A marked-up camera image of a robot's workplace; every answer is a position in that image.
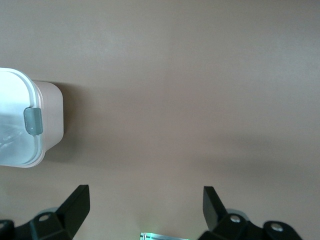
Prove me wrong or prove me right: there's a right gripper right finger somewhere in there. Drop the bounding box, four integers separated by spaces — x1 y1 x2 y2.
199 186 252 240

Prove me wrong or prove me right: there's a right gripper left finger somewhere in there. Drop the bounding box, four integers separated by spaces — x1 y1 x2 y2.
29 184 91 240

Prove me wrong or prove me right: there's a white plastic box lid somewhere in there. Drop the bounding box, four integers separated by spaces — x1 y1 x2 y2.
0 67 43 168

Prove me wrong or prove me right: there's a translucent plastic box base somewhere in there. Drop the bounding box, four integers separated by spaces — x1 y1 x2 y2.
31 79 64 169

